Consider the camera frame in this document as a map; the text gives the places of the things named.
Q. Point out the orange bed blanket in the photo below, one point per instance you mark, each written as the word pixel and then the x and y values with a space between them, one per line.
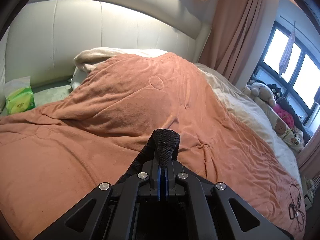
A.
pixel 53 155

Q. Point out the green tissue pack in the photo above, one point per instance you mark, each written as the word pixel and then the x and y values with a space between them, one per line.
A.
pixel 19 95

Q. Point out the pink curtain left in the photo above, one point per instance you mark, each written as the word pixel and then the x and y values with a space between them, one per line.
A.
pixel 235 28

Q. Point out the black framed window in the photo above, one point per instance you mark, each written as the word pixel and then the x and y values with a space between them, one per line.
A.
pixel 300 82

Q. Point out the cream pillow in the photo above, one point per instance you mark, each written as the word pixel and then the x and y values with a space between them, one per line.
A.
pixel 87 60

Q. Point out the white padded headboard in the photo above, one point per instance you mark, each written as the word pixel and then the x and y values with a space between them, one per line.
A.
pixel 46 35

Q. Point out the black drawstring pants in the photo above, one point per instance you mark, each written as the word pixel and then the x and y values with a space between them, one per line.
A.
pixel 163 143

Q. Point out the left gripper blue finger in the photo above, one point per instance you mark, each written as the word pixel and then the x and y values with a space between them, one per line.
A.
pixel 171 172
pixel 155 181

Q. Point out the plush toy pile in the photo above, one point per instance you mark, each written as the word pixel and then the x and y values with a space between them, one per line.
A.
pixel 272 95

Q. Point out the bear print pillow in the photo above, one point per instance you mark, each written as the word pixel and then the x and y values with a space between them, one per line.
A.
pixel 283 124

